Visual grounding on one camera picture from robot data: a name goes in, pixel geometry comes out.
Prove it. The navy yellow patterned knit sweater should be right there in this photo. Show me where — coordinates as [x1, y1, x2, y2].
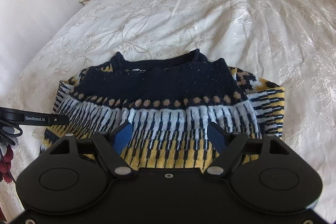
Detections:
[40, 50, 285, 169]

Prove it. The white floral embroidered bedspread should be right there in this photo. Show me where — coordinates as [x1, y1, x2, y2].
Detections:
[1, 0, 335, 222]

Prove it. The black cable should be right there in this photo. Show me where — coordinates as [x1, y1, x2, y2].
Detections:
[0, 120, 24, 184]

